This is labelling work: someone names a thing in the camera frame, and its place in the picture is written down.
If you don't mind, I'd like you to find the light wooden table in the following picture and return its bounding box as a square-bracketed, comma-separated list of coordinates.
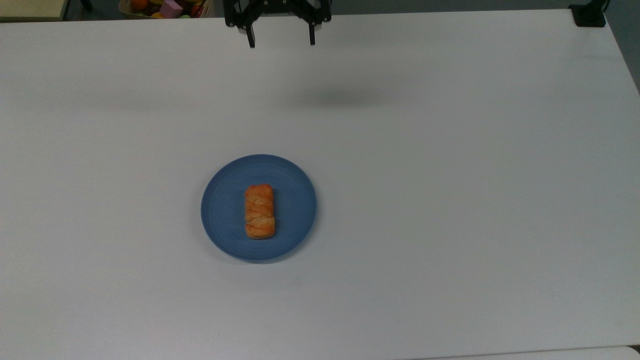
[0, 0, 70, 22]

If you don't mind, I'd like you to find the orange-brown bread loaf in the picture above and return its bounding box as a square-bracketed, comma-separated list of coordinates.
[244, 183, 276, 240]

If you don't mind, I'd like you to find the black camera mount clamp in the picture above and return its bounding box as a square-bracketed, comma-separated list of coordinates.
[568, 0, 610, 28]

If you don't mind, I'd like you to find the blue round plate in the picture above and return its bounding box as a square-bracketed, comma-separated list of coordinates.
[200, 153, 318, 264]

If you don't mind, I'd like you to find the basket of toy items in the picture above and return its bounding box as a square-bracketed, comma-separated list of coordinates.
[118, 0, 216, 20]

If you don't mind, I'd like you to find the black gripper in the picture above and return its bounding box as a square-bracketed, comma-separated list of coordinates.
[223, 0, 332, 49]

